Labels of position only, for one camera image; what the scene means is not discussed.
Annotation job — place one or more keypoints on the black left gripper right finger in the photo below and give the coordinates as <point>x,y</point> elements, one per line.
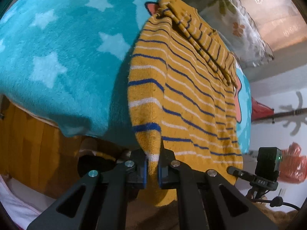
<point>206,200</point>

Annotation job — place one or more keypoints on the red plastic bag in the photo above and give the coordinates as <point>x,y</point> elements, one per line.
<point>293,165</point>

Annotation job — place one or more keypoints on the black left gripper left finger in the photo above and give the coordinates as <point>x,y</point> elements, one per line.
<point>98,200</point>

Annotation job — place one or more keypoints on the white leaf print pillow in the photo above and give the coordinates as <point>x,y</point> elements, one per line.
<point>238,31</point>

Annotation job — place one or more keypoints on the wooden bed frame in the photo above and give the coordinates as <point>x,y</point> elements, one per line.
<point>37,154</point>

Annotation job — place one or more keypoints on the black camera module on mount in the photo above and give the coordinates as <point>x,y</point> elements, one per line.
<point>266,173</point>

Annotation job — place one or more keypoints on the mustard striped knit sweater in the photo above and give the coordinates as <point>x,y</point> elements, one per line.
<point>181,95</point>

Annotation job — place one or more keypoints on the teal star fleece blanket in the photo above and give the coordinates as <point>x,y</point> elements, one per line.
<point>67,61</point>

